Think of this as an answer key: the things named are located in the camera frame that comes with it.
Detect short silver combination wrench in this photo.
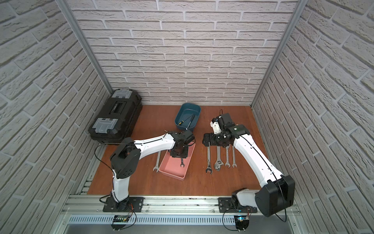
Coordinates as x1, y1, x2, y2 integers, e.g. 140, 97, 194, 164
180, 158, 185, 168

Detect silver adjustable wrench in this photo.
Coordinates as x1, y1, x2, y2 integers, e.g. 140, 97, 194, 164
214, 146, 224, 172

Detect pink plastic storage box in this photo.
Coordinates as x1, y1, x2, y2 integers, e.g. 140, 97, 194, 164
159, 144, 196, 181

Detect small silver combination wrench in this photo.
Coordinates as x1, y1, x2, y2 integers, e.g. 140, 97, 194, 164
225, 146, 231, 168

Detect large silver combination wrench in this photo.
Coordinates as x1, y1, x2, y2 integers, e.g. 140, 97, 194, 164
206, 145, 213, 175

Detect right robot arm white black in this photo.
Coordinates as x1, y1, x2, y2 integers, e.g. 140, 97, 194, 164
202, 113, 296, 217

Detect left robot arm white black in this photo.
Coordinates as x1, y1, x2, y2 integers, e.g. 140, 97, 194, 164
107, 130, 195, 206

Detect black yellow screwdriver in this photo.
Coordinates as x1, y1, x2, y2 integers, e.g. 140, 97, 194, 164
178, 114, 194, 125

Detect black tool in teal bin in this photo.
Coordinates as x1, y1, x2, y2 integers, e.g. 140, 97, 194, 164
187, 114, 195, 129

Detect teal plastic bin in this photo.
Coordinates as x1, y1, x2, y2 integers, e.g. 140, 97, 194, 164
175, 103, 201, 132

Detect black toolbox grey latches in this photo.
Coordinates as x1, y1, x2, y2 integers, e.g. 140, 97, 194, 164
88, 89, 143, 143

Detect right controller board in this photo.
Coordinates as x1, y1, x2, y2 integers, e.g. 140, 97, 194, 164
234, 215, 249, 232

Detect controller board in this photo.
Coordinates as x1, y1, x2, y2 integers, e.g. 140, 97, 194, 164
111, 215, 131, 231
234, 215, 249, 232

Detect left controller board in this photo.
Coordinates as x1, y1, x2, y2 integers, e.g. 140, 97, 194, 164
111, 215, 131, 231

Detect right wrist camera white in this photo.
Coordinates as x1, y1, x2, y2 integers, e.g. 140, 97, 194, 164
210, 119, 221, 135

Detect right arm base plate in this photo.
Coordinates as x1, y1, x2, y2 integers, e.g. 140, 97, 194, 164
218, 197, 258, 214

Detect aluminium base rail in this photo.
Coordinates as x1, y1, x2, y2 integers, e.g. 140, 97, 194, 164
54, 194, 302, 226

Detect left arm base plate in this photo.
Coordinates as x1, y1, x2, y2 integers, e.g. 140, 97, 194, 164
103, 197, 144, 213

